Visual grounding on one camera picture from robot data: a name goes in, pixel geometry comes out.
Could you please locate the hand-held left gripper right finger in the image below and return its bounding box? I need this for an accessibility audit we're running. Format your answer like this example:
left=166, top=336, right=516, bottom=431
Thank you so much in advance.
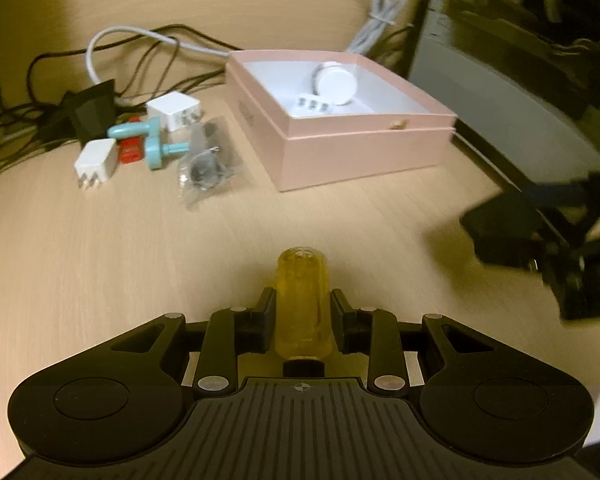
left=331, top=288, right=487, bottom=392

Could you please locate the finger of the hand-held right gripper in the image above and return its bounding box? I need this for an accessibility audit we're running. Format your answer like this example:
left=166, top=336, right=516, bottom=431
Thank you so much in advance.
left=460, top=192, right=552, bottom=269

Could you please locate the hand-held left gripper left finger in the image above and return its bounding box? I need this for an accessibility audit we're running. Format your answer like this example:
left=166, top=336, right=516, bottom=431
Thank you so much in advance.
left=109, top=287, right=277, bottom=395

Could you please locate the yellow translucent tool handle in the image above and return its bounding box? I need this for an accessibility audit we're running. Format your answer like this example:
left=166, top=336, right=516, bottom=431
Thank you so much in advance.
left=275, top=246, right=337, bottom=377

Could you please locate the pink cardboard box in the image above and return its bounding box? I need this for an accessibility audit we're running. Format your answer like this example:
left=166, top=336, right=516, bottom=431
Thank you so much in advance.
left=224, top=49, right=459, bottom=193

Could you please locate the clear bag of black parts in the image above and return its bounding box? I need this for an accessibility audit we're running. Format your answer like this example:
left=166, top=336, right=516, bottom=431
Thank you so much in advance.
left=176, top=118, right=245, bottom=210

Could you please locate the red battery pack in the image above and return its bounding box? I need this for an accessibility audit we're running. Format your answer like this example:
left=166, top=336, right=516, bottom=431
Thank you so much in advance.
left=118, top=138, right=146, bottom=166

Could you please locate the white cube charger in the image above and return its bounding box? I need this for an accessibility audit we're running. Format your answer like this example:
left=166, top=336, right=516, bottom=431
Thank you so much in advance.
left=146, top=92, right=203, bottom=133

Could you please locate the black power adapter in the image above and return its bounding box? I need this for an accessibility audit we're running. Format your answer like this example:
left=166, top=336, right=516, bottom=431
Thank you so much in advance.
left=39, top=78, right=117, bottom=149

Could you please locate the black computer monitor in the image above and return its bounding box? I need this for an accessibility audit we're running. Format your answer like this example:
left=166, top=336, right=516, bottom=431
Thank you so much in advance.
left=407, top=0, right=600, bottom=202

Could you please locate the small white dotted adapter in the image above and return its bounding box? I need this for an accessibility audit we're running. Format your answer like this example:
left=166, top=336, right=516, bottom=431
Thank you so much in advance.
left=289, top=92, right=334, bottom=116

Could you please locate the white round container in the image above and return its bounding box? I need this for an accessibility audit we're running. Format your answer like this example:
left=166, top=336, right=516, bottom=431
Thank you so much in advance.
left=312, top=59, right=360, bottom=106

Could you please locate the white flat charger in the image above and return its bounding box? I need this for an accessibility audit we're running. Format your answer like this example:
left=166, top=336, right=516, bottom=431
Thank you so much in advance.
left=73, top=138, right=118, bottom=192

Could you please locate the grey bundled cable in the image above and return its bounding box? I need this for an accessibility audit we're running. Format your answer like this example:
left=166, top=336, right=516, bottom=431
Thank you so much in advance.
left=344, top=0, right=409, bottom=56

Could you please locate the tangle of black cables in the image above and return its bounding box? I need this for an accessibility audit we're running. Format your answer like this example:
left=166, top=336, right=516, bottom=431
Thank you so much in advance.
left=0, top=22, right=233, bottom=177

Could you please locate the white cable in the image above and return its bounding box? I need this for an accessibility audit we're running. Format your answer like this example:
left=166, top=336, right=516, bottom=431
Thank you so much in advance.
left=86, top=24, right=231, bottom=107

